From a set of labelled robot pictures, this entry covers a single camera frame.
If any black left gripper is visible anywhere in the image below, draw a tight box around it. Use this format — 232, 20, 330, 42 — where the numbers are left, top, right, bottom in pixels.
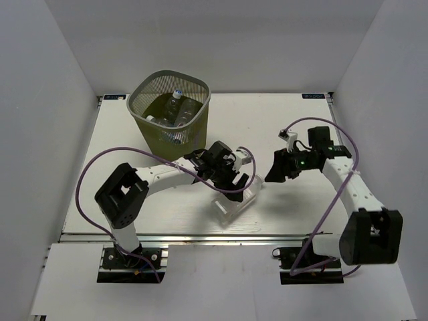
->
210, 159, 249, 202

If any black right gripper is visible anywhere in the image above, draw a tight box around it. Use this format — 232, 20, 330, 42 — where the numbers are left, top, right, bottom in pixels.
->
265, 145, 318, 183

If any large square clear bottle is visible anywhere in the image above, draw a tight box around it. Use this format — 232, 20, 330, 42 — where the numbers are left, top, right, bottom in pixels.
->
211, 175, 263, 226

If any blue label water bottle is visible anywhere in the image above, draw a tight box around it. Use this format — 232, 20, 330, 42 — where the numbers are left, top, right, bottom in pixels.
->
161, 132, 188, 145

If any clear crushed bottle blue cap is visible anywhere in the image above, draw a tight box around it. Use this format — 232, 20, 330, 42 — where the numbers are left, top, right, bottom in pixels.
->
163, 90, 182, 124

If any small clear bottle white cap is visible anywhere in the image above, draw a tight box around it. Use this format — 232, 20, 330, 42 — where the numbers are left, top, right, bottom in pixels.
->
174, 98, 201, 127

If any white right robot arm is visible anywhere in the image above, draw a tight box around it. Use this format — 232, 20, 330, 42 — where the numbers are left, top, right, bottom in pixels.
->
265, 126, 403, 267

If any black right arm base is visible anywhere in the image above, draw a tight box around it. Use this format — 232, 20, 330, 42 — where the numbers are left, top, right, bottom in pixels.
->
272, 237, 344, 286

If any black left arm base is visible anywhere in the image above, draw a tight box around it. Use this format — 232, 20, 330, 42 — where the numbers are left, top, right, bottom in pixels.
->
96, 246, 167, 284

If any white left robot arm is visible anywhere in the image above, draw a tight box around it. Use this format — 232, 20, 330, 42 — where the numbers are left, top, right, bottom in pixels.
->
94, 141, 253, 267

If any olive green mesh bin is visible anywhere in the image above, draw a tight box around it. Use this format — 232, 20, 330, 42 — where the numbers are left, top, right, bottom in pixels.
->
126, 70, 211, 161

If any blue right corner sticker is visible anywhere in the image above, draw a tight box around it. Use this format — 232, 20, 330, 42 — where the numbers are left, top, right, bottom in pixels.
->
302, 93, 325, 100

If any blue corner sticker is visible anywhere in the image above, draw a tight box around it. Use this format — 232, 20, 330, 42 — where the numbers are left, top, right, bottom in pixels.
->
302, 93, 325, 100
103, 94, 126, 100

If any blue left corner sticker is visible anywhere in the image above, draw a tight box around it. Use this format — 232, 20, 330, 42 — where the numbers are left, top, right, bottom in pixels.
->
103, 94, 126, 100

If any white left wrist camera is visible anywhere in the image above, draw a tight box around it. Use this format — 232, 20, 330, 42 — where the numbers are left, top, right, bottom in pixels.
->
231, 146, 252, 172

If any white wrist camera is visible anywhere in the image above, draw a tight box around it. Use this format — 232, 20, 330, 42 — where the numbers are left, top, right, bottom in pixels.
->
278, 129, 298, 152
231, 146, 252, 172

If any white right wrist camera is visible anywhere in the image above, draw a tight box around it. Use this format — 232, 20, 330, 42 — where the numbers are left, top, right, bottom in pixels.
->
278, 129, 298, 152

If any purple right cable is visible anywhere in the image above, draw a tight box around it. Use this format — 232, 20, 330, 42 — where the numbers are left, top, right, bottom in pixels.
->
289, 117, 361, 278

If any purple cable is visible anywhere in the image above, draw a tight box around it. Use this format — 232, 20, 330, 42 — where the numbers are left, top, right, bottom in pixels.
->
76, 146, 257, 284
289, 117, 361, 278

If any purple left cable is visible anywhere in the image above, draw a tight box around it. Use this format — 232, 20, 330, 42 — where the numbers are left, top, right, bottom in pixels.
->
76, 146, 257, 284

